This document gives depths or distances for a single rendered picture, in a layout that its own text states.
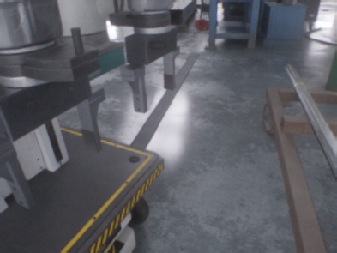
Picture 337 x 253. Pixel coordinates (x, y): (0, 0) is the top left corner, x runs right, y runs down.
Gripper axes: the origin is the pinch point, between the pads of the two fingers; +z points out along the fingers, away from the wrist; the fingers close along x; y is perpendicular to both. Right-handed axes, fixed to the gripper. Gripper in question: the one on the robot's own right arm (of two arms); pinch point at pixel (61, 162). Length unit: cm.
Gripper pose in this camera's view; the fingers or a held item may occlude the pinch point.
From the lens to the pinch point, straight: 40.6
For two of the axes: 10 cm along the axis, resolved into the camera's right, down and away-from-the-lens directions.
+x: -4.6, 4.7, -7.5
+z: 0.4, 8.6, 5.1
